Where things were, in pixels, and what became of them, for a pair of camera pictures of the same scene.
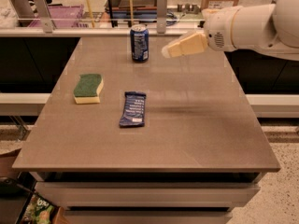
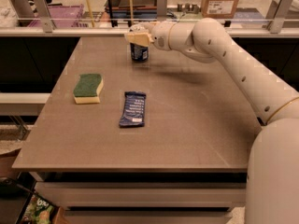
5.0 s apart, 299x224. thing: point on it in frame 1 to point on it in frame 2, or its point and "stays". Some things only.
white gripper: x=217 y=32 to x=160 y=35
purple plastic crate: x=64 y=17 stays
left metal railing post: x=43 y=10 stays
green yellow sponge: x=88 y=88 stays
